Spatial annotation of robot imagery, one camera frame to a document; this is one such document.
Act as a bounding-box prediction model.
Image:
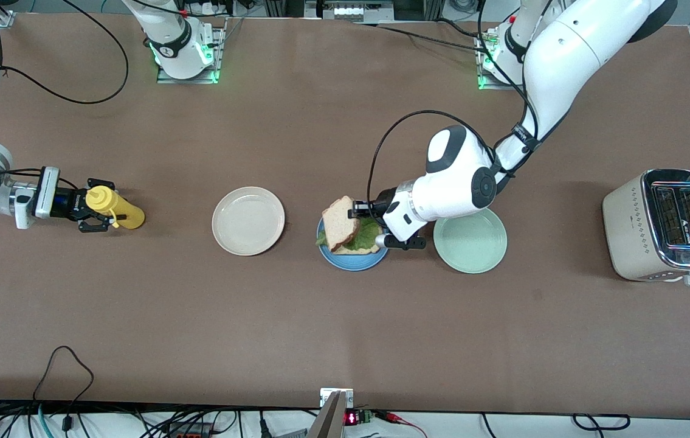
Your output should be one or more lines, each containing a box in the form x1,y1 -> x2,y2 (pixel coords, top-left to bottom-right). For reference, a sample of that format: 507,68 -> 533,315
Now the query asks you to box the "small metal bracket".
320,388 -> 354,408

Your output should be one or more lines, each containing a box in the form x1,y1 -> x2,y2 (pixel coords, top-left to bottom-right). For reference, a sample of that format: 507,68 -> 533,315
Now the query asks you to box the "green lettuce leaf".
316,216 -> 382,252

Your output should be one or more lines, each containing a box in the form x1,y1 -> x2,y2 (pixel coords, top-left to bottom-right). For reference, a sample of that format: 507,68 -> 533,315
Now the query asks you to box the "grey camera mount bar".
307,391 -> 347,438

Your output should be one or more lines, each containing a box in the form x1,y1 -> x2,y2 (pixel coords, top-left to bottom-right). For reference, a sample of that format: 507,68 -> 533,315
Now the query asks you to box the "toasted bread slice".
321,195 -> 362,254
334,240 -> 382,256

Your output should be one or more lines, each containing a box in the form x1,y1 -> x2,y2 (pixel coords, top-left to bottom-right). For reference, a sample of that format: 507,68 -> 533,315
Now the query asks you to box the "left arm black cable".
367,0 -> 543,209

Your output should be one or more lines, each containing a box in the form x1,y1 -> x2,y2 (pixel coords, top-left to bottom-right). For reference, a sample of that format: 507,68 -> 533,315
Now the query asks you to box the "black cable to base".
357,21 -> 491,54

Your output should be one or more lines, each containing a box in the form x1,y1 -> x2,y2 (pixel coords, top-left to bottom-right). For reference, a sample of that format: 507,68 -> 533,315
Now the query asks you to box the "thin black cable loop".
33,346 -> 95,403

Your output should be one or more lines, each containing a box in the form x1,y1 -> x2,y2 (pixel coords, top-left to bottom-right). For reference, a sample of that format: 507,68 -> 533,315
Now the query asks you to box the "black looped floor cable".
573,413 -> 631,432

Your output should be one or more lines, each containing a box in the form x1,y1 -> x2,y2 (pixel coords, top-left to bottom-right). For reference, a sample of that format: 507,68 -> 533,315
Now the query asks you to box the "yellow squeeze bottle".
85,185 -> 146,231

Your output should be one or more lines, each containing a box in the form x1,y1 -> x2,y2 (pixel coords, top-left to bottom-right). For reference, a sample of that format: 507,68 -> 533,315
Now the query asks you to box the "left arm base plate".
475,30 -> 528,92

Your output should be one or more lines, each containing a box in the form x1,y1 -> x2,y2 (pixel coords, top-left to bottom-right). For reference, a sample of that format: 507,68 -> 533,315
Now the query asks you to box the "blue plate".
317,210 -> 390,271

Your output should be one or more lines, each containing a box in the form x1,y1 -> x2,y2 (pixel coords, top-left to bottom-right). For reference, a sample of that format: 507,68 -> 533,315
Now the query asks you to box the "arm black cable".
367,0 -> 543,209
0,0 -> 130,189

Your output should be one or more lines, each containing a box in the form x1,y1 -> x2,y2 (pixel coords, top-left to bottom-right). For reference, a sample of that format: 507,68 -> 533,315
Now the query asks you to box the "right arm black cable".
0,0 -> 130,189

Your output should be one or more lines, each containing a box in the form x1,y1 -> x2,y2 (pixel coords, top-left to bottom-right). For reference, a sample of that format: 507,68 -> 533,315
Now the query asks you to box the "pale green plate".
433,207 -> 508,274

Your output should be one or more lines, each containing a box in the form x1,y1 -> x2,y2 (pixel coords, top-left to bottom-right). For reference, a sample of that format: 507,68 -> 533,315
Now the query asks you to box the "beige chrome toaster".
602,169 -> 690,287

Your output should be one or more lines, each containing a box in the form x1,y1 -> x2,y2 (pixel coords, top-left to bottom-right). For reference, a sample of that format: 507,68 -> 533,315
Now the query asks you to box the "beige plate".
212,186 -> 286,256

